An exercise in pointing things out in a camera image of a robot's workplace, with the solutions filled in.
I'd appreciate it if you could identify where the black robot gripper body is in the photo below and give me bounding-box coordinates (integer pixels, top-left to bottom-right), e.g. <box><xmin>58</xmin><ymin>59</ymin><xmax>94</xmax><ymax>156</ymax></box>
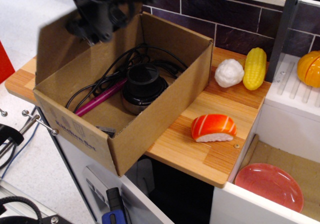
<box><xmin>66</xmin><ymin>0</ymin><xmax>153</xmax><ymax>45</ymax></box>

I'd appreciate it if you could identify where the brown cardboard kitchen set box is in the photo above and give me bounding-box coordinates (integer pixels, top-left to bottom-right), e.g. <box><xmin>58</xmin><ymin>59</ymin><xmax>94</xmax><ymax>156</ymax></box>
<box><xmin>33</xmin><ymin>12</ymin><xmax>213</xmax><ymax>176</ymax></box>

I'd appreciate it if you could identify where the black 3D mouse device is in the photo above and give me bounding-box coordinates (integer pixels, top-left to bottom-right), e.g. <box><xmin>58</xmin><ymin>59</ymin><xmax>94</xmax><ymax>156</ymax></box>
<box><xmin>121</xmin><ymin>63</ymin><xmax>169</xmax><ymax>115</ymax></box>

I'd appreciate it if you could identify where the pink marker pen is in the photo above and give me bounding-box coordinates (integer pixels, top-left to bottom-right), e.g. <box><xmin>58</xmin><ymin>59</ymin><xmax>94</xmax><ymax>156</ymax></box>
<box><xmin>75</xmin><ymin>78</ymin><xmax>128</xmax><ymax>117</ymax></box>

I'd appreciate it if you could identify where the red object at left edge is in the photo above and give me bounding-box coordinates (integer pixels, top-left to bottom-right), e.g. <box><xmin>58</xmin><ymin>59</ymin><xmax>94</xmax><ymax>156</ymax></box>
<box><xmin>0</xmin><ymin>42</ymin><xmax>15</xmax><ymax>83</ymax></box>

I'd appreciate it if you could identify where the white toy rice ball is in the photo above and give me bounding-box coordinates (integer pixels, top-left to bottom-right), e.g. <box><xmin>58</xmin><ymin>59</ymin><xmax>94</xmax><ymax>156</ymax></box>
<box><xmin>214</xmin><ymin>59</ymin><xmax>245</xmax><ymax>88</ymax></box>

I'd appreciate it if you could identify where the black metal clamp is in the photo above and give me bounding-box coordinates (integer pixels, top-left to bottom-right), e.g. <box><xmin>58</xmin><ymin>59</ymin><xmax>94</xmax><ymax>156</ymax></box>
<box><xmin>0</xmin><ymin>110</ymin><xmax>59</xmax><ymax>158</ymax></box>

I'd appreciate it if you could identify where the salmon nigiri sushi toy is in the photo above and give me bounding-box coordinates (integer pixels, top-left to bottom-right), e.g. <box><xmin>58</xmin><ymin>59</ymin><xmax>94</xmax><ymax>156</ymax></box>
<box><xmin>190</xmin><ymin>114</ymin><xmax>237</xmax><ymax>142</ymax></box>

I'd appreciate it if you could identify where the yellow toy corn right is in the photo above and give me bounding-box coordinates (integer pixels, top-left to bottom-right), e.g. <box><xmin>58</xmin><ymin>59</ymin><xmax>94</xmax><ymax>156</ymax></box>
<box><xmin>242</xmin><ymin>47</ymin><xmax>267</xmax><ymax>90</ymax></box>

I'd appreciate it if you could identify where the white dish rack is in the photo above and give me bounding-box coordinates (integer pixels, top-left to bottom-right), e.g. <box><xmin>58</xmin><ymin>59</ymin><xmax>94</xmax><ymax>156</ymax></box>
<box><xmin>264</xmin><ymin>53</ymin><xmax>320</xmax><ymax>116</ymax></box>

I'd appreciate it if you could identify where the orange toy pumpkin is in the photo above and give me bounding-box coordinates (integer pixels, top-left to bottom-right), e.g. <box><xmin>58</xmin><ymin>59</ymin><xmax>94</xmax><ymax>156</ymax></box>
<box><xmin>297</xmin><ymin>50</ymin><xmax>320</xmax><ymax>88</ymax></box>

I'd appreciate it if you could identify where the red plastic plate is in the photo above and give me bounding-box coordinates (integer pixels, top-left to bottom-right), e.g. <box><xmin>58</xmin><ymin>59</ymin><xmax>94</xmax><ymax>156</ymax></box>
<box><xmin>234</xmin><ymin>163</ymin><xmax>304</xmax><ymax>213</ymax></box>

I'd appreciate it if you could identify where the black cable in box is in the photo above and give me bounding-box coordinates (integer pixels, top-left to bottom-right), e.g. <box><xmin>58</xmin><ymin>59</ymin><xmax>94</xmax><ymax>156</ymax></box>
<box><xmin>65</xmin><ymin>43</ymin><xmax>188</xmax><ymax>112</ymax></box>

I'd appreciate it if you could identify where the blue cable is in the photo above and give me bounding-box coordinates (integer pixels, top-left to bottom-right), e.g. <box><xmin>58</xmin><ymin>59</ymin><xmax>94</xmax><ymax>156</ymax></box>
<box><xmin>0</xmin><ymin>106</ymin><xmax>41</xmax><ymax>180</ymax></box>

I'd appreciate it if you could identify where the dark grey vertical post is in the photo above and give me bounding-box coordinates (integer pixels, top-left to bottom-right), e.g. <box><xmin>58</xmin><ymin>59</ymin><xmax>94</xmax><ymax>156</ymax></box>
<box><xmin>265</xmin><ymin>0</ymin><xmax>301</xmax><ymax>83</ymax></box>

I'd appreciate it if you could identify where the blue black handle tool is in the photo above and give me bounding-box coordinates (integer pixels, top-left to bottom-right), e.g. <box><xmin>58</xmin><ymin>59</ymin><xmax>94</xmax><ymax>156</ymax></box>
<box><xmin>101</xmin><ymin>188</ymin><xmax>128</xmax><ymax>224</ymax></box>

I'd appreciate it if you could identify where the black braided cable bottom left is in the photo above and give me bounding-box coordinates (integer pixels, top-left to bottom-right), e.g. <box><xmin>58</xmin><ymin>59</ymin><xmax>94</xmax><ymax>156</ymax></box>
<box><xmin>0</xmin><ymin>196</ymin><xmax>60</xmax><ymax>224</ymax></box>

